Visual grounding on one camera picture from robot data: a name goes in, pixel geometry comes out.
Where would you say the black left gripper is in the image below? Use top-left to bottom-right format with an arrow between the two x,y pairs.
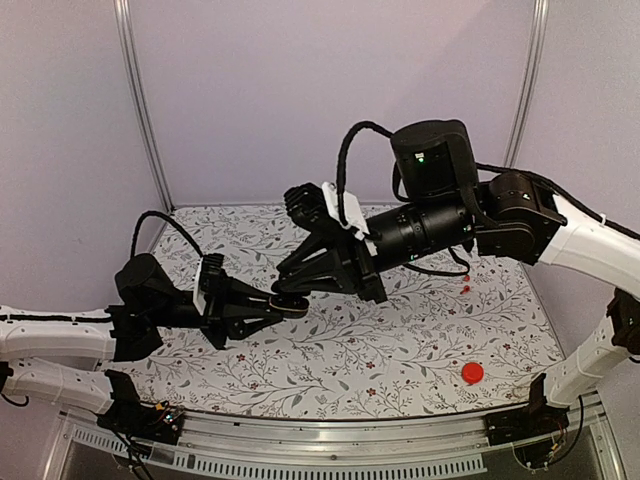
147,269 -> 284,350

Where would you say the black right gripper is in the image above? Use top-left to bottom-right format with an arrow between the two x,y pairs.
274,193 -> 473,305

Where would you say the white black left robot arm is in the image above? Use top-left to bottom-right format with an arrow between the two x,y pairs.
1,254 -> 308,434

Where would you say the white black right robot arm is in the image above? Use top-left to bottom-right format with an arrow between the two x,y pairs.
274,120 -> 639,436

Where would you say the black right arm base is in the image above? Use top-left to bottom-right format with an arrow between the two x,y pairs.
483,373 -> 569,446

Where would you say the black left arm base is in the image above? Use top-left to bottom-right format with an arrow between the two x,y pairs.
97,370 -> 185,445

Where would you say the floral patterned table mat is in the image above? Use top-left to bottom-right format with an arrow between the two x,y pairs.
99,203 -> 567,420

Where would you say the red round bottle cap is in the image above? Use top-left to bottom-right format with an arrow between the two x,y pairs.
461,362 -> 485,385

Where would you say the white left camera bracket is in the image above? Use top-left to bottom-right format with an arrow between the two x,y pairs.
192,257 -> 206,317

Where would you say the white camera bracket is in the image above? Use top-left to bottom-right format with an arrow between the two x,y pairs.
192,257 -> 206,317
321,182 -> 378,257

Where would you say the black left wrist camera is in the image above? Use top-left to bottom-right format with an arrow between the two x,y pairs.
203,253 -> 225,295

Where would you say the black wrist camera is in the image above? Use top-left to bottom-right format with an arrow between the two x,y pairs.
284,183 -> 336,234
203,253 -> 225,295

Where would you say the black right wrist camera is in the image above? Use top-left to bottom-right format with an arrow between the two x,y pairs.
284,183 -> 336,234

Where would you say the white right camera bracket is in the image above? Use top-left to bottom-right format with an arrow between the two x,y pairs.
321,182 -> 378,257

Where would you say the black braided right cable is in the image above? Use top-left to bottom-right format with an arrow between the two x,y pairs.
335,120 -> 396,201

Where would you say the black braided cable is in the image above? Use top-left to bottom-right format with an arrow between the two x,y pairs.
335,120 -> 396,201
130,210 -> 205,261

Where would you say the black braided left cable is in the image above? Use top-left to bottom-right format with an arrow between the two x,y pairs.
130,210 -> 205,261

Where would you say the aluminium front rail frame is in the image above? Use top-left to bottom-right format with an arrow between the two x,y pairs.
45,394 -> 627,479

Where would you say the aluminium back left post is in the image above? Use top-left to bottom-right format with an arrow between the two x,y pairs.
113,0 -> 175,212

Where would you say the aluminium post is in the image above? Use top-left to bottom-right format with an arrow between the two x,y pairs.
113,0 -> 175,212
503,0 -> 549,168

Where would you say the aluminium back right post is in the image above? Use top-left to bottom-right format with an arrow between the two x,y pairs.
503,0 -> 549,168

